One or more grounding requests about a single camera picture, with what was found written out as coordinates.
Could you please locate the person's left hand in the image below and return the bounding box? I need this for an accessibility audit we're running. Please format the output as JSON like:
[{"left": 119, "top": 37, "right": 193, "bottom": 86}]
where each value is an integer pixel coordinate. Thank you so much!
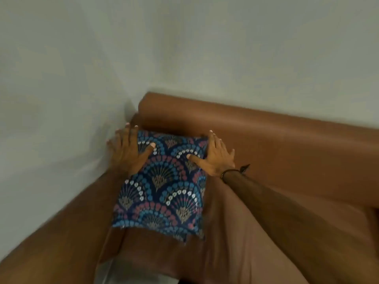
[{"left": 106, "top": 123, "right": 157, "bottom": 177}]

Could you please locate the person's right hand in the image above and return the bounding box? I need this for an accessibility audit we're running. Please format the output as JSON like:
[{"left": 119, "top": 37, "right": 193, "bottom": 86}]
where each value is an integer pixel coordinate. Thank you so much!
[{"left": 186, "top": 130, "right": 238, "bottom": 178}]

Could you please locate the brown leather sofa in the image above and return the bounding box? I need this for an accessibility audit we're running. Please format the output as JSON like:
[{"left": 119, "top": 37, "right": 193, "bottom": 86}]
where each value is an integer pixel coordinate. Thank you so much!
[{"left": 0, "top": 91, "right": 379, "bottom": 284}]

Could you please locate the blue floral patterned cushion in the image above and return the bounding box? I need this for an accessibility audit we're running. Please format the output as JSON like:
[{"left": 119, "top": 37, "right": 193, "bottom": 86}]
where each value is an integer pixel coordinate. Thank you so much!
[{"left": 111, "top": 130, "right": 209, "bottom": 243}]

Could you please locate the person's right forearm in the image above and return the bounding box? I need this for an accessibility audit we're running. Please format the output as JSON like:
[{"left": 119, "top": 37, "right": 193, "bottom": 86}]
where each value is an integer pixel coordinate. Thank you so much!
[{"left": 222, "top": 170, "right": 379, "bottom": 284}]

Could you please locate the person's left forearm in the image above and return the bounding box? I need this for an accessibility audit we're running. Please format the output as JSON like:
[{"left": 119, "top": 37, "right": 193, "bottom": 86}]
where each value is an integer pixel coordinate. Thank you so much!
[{"left": 0, "top": 170, "right": 134, "bottom": 284}]

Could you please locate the black thread wrist bracelet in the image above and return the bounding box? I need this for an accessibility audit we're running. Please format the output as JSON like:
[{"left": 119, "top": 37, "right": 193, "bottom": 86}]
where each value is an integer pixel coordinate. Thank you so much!
[{"left": 220, "top": 164, "right": 251, "bottom": 181}]

